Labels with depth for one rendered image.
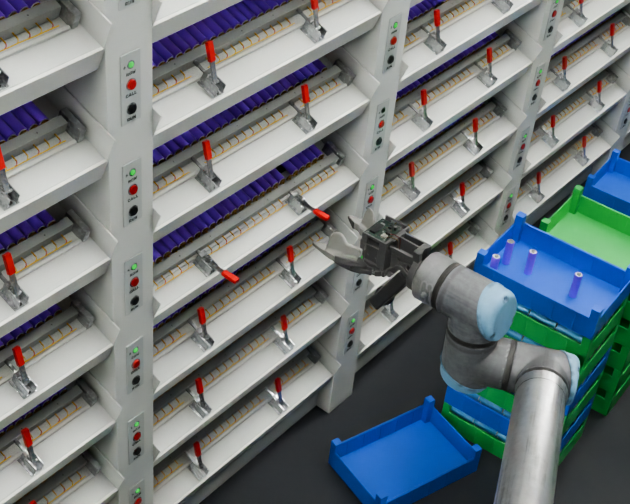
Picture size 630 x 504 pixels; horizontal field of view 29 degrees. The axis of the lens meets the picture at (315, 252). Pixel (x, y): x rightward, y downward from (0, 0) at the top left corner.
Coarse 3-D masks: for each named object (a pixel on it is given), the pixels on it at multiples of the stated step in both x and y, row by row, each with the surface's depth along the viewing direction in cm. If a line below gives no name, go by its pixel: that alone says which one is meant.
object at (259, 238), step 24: (336, 144) 252; (336, 168) 252; (360, 168) 251; (312, 192) 246; (336, 192) 248; (264, 216) 238; (288, 216) 240; (312, 216) 247; (192, 240) 228; (240, 240) 232; (264, 240) 234; (192, 264) 225; (240, 264) 232; (168, 288) 220; (192, 288) 222; (168, 312) 220
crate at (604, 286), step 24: (504, 240) 276; (528, 240) 280; (552, 240) 275; (480, 264) 266; (552, 264) 275; (576, 264) 275; (600, 264) 271; (528, 288) 260; (552, 288) 269; (600, 288) 270; (624, 288) 263; (552, 312) 260; (576, 312) 256; (600, 312) 252
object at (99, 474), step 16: (96, 448) 232; (80, 464) 232; (96, 464) 232; (48, 480) 227; (64, 480) 230; (80, 480) 232; (96, 480) 233; (112, 480) 234; (32, 496) 225; (48, 496) 228; (64, 496) 229; (80, 496) 230; (96, 496) 232; (112, 496) 235
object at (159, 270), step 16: (320, 160) 248; (336, 160) 251; (304, 176) 244; (272, 192) 239; (304, 192) 244; (256, 208) 235; (224, 224) 230; (240, 224) 233; (256, 224) 235; (208, 240) 226; (176, 256) 221; (160, 272) 218
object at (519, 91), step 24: (552, 0) 288; (528, 24) 293; (552, 48) 302; (528, 72) 299; (528, 96) 305; (528, 120) 313; (504, 144) 315; (528, 144) 321; (504, 168) 318; (504, 192) 323; (480, 216) 332
